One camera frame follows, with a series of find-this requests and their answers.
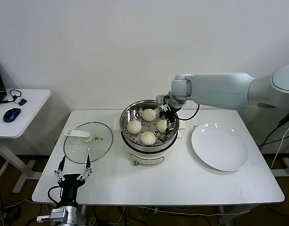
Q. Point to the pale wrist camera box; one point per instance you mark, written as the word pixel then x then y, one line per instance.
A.
pixel 162 99
pixel 43 219

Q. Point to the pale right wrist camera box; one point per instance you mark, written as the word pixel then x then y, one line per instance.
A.
pixel 162 99

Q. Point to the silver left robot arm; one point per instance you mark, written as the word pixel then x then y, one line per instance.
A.
pixel 68 215

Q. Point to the white side table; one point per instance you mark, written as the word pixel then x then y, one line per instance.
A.
pixel 33 113

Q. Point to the large white plate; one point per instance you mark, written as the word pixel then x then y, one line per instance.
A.
pixel 217 146

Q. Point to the stainless steel steamer basket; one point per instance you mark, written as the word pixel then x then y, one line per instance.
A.
pixel 125 116

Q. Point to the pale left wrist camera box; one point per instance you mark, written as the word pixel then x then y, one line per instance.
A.
pixel 43 219

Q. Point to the pale right robot arm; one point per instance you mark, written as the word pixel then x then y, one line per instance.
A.
pixel 217 89

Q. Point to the white steamed baozi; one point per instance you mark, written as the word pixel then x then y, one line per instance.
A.
pixel 148 114
pixel 134 127
pixel 161 126
pixel 147 137

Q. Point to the round glass pot lid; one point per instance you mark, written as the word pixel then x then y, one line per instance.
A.
pixel 97 146

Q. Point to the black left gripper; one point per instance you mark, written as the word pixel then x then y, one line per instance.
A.
pixel 69 181

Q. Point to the blue computer mouse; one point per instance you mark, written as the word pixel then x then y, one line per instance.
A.
pixel 11 115

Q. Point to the white table leg frame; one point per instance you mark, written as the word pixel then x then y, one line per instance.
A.
pixel 222 213

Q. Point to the white desk foot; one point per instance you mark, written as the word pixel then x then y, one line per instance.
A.
pixel 283 172

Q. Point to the small black dongle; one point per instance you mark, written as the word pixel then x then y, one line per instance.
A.
pixel 22 102

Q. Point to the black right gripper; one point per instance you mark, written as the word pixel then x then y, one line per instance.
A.
pixel 170 115

